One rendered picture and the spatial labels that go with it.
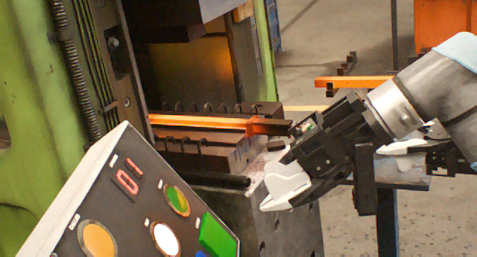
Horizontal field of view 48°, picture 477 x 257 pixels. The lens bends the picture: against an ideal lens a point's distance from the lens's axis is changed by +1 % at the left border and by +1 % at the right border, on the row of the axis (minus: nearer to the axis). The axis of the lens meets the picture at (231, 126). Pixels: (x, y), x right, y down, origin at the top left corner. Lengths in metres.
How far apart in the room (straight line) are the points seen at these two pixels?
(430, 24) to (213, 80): 3.26
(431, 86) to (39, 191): 0.70
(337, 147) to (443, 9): 3.90
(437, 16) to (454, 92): 3.89
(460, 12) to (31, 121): 3.96
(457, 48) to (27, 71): 0.64
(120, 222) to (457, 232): 2.07
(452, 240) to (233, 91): 1.37
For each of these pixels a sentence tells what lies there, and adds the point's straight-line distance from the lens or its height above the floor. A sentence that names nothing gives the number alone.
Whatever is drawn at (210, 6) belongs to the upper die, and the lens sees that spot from 1.08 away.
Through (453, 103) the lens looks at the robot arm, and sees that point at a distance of 0.71.
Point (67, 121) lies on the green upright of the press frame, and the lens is 0.96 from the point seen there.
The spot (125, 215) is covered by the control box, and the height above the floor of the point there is 1.15.
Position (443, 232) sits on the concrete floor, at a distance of 2.57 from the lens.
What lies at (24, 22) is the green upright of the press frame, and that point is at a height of 1.35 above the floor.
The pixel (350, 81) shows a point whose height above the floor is 0.99.
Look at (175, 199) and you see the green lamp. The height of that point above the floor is 1.09.
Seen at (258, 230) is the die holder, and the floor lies 0.81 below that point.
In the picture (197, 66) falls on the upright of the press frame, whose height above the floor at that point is 1.07.
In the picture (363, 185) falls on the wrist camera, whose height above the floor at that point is 1.10.
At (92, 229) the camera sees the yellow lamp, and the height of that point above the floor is 1.18.
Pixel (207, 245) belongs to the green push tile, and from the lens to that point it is 0.78.
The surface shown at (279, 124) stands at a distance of 1.18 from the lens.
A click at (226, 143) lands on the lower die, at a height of 0.99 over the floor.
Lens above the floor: 1.47
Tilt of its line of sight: 22 degrees down
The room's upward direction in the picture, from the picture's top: 10 degrees counter-clockwise
